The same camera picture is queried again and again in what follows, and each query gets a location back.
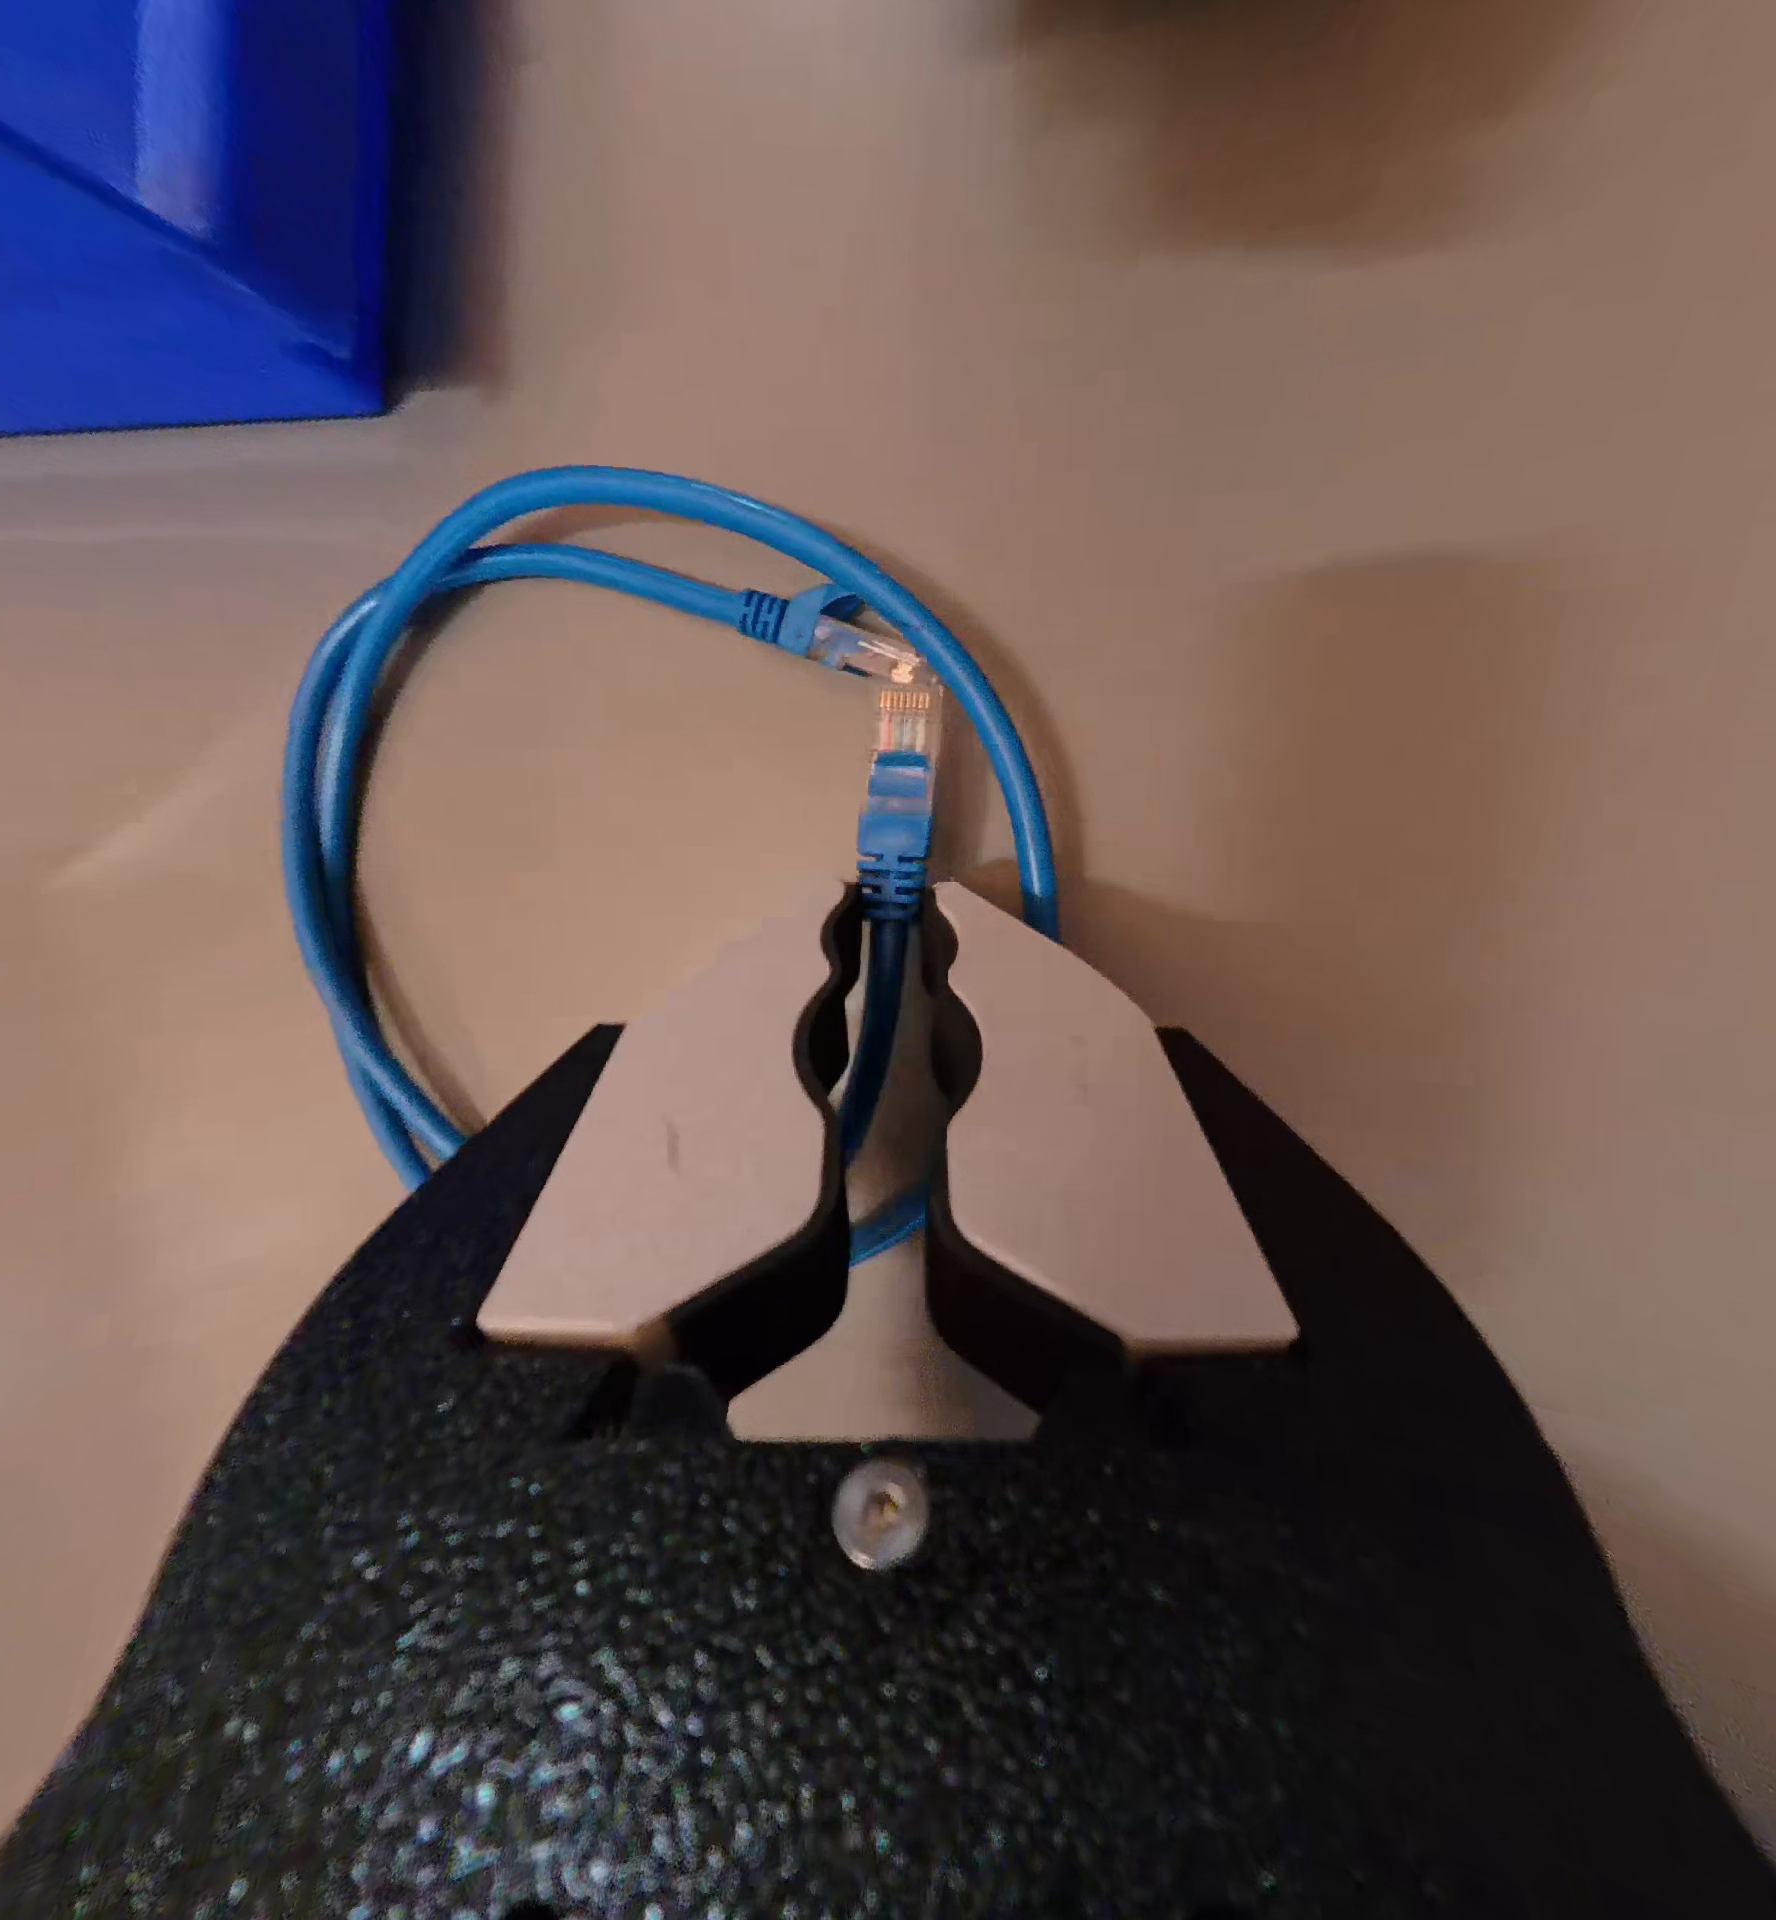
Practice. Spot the light grey desk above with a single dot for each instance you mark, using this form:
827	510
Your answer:
1429	901

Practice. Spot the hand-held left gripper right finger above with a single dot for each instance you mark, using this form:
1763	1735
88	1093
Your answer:
1096	1155

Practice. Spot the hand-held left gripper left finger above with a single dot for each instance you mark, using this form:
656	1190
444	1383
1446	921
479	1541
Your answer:
663	1141

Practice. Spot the blue plastic storage bin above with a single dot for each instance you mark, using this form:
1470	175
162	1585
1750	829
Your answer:
108	270

